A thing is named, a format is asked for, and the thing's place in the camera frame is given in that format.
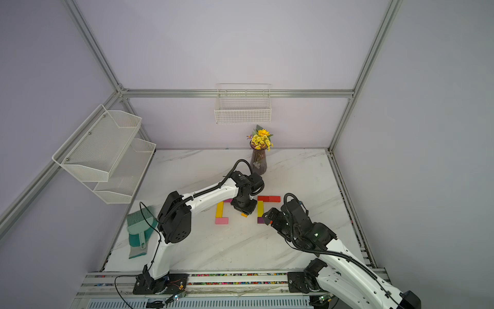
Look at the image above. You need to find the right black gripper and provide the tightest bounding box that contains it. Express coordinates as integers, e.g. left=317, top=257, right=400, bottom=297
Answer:
left=264, top=207, right=301, bottom=239

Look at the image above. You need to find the lime yellow long block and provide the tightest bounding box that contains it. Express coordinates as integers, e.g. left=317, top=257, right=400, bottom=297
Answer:
left=257, top=201, right=264, bottom=218

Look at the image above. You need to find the dark red block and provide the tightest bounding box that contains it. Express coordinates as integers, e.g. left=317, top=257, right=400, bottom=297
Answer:
left=257, top=196, right=270, bottom=202

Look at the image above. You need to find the light red block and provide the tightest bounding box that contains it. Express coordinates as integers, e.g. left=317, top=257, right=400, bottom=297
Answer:
left=269, top=196, right=281, bottom=203

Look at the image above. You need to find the pink block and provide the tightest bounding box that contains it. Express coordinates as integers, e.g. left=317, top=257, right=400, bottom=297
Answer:
left=215, top=217, right=229, bottom=225

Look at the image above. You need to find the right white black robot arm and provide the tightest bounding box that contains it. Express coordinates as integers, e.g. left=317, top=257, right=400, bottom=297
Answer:
left=262, top=198, right=421, bottom=308

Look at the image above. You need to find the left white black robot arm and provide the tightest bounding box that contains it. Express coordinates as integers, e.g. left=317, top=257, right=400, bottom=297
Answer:
left=143, top=171, right=264, bottom=280

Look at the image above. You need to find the dark glass vase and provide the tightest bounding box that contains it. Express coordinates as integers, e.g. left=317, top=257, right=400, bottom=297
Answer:
left=250, top=144, right=267, bottom=175

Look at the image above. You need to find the yellow flower bouquet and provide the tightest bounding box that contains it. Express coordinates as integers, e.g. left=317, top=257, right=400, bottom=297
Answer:
left=247, top=125, right=273, bottom=151

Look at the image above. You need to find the green dustpan brush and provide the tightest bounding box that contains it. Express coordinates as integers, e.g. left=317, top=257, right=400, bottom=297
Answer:
left=126, top=207, right=157, bottom=259

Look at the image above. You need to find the lower white mesh shelf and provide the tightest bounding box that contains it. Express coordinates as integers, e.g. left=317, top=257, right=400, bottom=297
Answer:
left=93, top=139, right=156, bottom=204

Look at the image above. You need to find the white mesh shelf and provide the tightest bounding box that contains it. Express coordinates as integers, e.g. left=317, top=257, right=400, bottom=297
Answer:
left=93, top=139, right=156, bottom=204
left=52, top=105, right=142, bottom=182

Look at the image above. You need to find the upper white mesh shelf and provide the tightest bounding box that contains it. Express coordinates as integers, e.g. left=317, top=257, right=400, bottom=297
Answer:
left=52, top=105, right=142, bottom=182

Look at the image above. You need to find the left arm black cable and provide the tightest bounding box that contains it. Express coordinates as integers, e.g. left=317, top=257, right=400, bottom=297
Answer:
left=113, top=158, right=253, bottom=309

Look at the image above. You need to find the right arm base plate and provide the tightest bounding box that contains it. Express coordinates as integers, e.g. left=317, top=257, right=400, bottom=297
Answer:
left=287, top=272, right=325, bottom=294

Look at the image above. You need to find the white wire wall basket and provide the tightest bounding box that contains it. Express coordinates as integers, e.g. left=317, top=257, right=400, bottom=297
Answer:
left=214, top=83, right=272, bottom=124

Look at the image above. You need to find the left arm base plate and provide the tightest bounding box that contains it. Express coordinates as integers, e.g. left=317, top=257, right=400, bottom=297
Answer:
left=133, top=274, right=189, bottom=295

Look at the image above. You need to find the aluminium front rail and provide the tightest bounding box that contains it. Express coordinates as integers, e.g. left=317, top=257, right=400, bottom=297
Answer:
left=76, top=270, right=292, bottom=298

